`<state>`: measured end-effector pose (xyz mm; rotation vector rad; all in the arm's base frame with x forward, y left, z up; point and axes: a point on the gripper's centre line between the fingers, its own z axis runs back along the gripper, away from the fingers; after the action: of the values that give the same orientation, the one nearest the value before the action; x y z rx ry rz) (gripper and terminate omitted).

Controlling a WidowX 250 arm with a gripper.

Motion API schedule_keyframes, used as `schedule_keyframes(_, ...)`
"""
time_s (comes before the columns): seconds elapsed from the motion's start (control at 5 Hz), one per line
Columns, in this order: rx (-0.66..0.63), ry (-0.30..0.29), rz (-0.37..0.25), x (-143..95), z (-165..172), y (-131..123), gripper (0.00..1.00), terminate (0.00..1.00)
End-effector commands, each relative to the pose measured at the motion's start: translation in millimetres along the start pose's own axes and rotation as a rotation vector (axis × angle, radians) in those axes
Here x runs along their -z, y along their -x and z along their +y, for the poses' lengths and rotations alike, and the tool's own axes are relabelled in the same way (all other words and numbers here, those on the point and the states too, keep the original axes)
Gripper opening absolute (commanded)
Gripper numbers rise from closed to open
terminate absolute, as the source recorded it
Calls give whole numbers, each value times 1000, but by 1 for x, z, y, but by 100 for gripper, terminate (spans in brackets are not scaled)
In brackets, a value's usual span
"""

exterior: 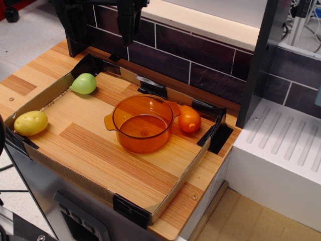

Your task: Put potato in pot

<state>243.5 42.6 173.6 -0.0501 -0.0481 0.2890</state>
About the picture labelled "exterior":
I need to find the black chair caster wheel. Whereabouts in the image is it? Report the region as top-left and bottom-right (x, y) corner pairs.
(5, 6), (19, 23)

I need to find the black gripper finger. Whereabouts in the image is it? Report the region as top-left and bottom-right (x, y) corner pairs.
(116, 1), (141, 47)
(52, 1), (87, 42)

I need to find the yellow toy potato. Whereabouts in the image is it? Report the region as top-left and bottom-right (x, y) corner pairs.
(14, 110), (49, 136)

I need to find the orange toy fruit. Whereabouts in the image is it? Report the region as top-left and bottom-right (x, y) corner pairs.
(178, 105), (201, 133)

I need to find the orange transparent plastic pot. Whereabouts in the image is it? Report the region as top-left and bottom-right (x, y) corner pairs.
(104, 94), (181, 154)

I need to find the green toy pear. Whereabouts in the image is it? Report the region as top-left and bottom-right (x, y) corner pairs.
(70, 73), (97, 94)

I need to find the grey toy oven front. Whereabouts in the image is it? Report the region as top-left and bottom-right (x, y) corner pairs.
(5, 144), (158, 240)

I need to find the white toy sink drainboard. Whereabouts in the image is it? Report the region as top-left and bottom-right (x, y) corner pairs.
(226, 99), (320, 231)

